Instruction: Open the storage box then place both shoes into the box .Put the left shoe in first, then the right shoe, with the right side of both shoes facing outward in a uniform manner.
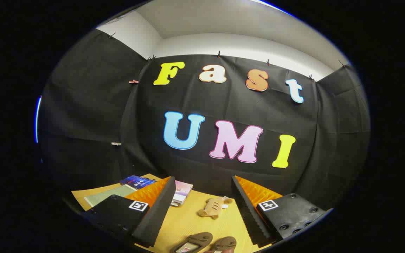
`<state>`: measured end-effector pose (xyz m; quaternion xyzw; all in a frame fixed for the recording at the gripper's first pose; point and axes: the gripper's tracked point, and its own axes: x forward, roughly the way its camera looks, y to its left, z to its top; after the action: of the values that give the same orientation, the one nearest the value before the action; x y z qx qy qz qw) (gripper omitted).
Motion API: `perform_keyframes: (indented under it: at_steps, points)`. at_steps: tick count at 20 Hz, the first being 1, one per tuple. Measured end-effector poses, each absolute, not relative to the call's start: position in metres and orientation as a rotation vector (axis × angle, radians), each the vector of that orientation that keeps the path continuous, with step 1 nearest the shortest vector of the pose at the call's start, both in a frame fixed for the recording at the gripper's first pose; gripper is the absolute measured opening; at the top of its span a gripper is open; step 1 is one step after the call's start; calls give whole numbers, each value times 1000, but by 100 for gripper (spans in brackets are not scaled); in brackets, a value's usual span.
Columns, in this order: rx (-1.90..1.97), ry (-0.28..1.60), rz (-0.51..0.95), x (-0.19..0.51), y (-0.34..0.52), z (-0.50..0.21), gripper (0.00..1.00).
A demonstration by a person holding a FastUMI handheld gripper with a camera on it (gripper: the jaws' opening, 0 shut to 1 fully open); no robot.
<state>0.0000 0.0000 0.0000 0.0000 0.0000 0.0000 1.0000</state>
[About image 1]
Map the brown fuzzy shoe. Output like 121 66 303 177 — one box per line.
206 236 237 253
170 232 213 253

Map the pink cover book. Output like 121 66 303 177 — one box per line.
173 180 194 198

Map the brown plush toy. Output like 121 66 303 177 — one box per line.
197 197 233 219

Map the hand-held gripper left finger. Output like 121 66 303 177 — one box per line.
82 176 177 248

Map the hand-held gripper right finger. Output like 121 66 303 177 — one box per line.
231 175 334 247

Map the dark blue book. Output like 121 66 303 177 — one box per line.
120 175 157 190

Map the grey book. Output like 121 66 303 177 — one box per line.
170 195 189 207

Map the cream fabric storage box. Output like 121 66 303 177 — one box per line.
84 185 138 208

